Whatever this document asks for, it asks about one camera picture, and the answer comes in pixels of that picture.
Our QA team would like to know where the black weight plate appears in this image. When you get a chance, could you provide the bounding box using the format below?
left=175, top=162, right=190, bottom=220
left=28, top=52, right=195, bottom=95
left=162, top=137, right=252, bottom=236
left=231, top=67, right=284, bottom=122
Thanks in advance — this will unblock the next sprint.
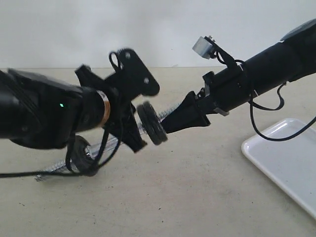
left=148, top=118, right=168, bottom=146
left=71, top=135, right=94, bottom=172

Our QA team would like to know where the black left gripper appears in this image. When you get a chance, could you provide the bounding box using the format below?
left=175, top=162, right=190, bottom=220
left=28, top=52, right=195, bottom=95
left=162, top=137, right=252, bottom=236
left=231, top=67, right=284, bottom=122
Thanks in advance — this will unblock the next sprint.
left=75, top=64, right=147, bottom=153

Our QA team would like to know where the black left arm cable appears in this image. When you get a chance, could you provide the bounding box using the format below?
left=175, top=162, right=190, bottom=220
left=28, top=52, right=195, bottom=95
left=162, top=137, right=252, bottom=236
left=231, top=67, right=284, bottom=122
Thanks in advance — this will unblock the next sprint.
left=0, top=51, right=124, bottom=178

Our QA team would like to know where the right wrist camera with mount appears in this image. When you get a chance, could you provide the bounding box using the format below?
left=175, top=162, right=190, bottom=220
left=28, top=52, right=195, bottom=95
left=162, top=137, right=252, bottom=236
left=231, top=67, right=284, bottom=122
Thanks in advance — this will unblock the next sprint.
left=192, top=36, right=240, bottom=69

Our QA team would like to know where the chrome threaded dumbbell bar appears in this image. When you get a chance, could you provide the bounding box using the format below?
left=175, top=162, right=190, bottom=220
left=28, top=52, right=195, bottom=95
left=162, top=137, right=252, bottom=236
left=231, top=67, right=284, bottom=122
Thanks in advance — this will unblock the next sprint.
left=34, top=103, right=180, bottom=182

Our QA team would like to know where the black weight plate end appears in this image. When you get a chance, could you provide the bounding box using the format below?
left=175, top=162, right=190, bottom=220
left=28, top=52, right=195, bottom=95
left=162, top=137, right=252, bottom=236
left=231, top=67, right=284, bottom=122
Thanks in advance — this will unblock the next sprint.
left=136, top=101, right=159, bottom=144

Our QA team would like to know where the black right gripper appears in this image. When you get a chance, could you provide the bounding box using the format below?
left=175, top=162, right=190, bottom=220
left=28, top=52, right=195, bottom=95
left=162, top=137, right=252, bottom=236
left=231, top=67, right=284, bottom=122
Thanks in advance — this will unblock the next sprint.
left=161, top=71, right=230, bottom=134

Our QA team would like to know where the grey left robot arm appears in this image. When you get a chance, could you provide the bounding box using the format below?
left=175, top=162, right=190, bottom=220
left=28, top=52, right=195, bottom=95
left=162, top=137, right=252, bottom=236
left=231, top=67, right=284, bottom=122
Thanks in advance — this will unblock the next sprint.
left=0, top=65, right=146, bottom=152

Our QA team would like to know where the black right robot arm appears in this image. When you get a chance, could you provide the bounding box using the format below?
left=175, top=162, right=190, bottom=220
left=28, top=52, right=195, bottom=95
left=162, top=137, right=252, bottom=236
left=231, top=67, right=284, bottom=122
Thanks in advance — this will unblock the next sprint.
left=161, top=19, right=316, bottom=133

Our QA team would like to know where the white rectangular tray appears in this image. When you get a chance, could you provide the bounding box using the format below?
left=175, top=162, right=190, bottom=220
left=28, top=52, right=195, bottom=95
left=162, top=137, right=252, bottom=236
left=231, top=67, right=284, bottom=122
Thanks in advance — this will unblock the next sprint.
left=241, top=128, right=316, bottom=217

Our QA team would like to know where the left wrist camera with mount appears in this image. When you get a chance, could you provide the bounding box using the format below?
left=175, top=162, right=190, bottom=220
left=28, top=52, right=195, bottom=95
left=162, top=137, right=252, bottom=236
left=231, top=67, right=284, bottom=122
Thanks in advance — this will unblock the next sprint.
left=105, top=48, right=160, bottom=100

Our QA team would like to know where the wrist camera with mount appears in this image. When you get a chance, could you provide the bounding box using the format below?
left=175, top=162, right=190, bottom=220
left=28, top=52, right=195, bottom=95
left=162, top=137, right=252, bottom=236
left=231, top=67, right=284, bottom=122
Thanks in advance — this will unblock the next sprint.
left=192, top=36, right=240, bottom=69
left=105, top=48, right=160, bottom=100

